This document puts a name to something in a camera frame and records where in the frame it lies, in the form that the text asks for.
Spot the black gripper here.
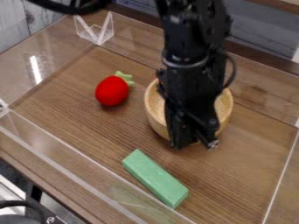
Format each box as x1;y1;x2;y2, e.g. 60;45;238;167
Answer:
156;55;228;151

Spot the red plush strawberry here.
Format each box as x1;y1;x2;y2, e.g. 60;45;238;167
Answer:
94;71;134;106

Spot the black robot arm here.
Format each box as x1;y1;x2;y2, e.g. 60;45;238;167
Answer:
154;0;234;149

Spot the wooden bowl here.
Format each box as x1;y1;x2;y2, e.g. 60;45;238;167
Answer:
144;80;233;141

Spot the green rectangular block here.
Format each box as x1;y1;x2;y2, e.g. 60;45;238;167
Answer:
121;149;189;208

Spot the clear acrylic front barrier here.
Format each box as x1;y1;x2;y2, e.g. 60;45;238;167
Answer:
0;100;194;224

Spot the clear acrylic corner bracket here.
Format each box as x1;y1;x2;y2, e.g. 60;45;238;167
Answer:
73;11;114;46

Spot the black cable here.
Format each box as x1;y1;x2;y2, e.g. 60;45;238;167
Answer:
23;0;112;16

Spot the black table leg bracket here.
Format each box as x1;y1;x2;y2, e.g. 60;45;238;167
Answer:
25;184;66;224

